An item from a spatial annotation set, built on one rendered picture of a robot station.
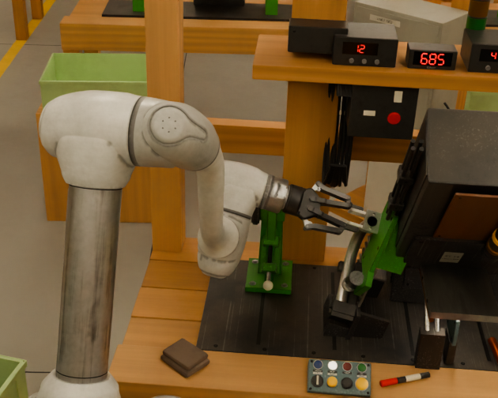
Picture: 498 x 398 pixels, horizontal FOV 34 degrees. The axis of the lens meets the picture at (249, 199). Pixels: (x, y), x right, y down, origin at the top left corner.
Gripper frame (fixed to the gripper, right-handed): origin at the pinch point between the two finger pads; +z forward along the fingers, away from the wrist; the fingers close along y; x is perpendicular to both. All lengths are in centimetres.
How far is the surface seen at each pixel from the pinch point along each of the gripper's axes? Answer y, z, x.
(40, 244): 4, -108, 220
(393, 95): 31.7, -1.3, -8.7
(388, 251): -7.3, 7.1, -6.0
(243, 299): -23.7, -20.8, 27.1
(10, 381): -61, -70, 0
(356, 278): -14.8, 2.2, -0.1
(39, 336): -42, -87, 165
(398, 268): -9.9, 11.3, -3.4
